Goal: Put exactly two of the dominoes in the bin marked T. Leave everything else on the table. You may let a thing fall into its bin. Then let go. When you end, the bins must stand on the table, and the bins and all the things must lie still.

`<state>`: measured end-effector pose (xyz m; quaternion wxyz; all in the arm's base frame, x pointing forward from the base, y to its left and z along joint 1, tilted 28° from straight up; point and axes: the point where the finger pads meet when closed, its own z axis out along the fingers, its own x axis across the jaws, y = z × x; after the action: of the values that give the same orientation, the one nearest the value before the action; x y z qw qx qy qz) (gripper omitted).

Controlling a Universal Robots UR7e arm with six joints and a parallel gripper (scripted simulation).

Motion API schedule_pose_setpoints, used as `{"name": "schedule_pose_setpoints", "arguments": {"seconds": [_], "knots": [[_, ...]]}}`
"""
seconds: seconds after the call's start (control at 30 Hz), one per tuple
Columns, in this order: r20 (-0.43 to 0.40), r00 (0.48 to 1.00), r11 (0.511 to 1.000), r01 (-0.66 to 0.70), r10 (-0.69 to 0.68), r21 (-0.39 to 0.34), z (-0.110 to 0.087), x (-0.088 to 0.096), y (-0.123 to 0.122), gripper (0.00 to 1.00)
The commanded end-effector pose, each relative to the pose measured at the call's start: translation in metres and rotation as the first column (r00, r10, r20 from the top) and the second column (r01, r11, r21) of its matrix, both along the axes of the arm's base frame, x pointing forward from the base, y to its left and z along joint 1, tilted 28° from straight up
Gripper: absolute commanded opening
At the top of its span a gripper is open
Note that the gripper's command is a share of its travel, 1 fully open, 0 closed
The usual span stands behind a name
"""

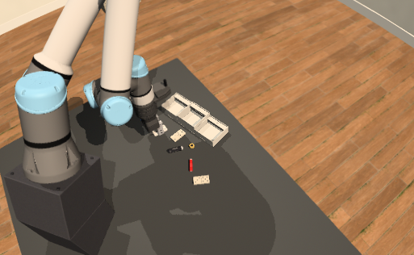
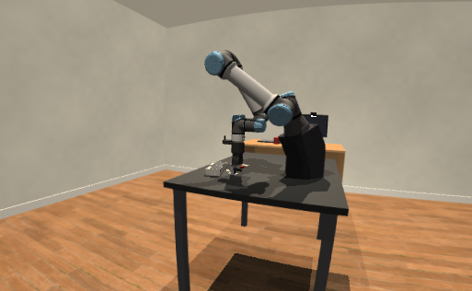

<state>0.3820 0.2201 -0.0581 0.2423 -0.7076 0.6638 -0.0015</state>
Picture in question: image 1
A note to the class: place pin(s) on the white domino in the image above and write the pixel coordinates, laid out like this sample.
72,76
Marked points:
178,135
156,133
201,180

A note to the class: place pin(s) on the white three-compartment bin rack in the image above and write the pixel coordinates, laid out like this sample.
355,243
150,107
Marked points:
195,119

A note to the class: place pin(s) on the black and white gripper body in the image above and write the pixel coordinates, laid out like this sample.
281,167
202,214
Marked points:
146,107

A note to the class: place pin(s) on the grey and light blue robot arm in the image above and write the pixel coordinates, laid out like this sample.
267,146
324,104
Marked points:
50,154

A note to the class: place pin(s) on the black aa battery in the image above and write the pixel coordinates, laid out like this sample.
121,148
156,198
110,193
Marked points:
172,150

